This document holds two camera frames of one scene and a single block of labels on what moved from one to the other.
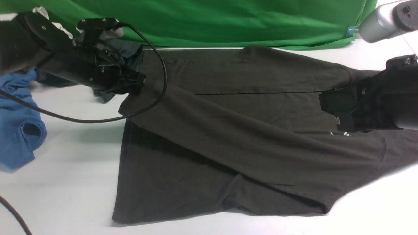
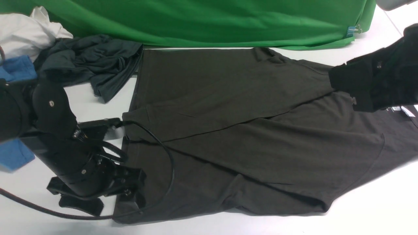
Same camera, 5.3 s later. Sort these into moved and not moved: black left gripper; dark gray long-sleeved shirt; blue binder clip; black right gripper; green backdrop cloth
Moved: black right gripper; black left gripper
Not moved: green backdrop cloth; dark gray long-sleeved shirt; blue binder clip
